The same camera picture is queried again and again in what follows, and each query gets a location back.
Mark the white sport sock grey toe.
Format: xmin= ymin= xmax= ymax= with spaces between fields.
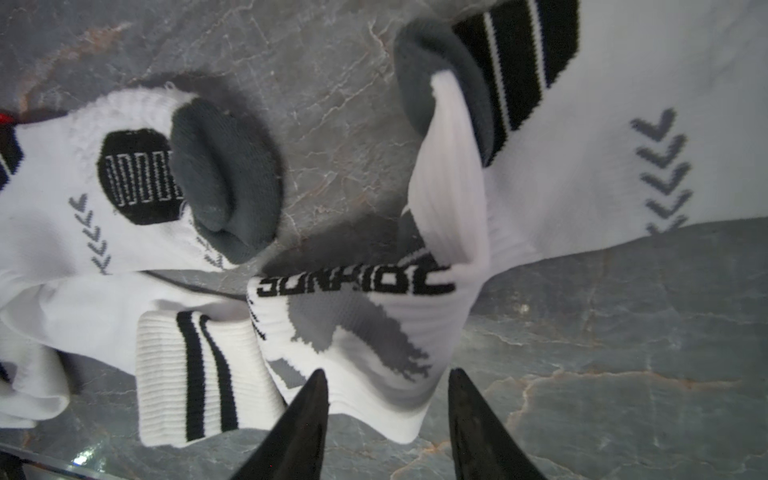
xmin=1 ymin=88 xmax=282 ymax=297

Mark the white striped ankle sock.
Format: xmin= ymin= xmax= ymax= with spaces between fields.
xmin=1 ymin=273 xmax=284 ymax=448

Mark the white sport sock grey heel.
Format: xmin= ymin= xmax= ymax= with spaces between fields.
xmin=248 ymin=1 xmax=767 ymax=443

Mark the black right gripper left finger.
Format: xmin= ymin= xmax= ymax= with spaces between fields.
xmin=231 ymin=369 xmax=329 ymax=479

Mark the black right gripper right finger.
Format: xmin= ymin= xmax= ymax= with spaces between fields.
xmin=448 ymin=368 xmax=545 ymax=480

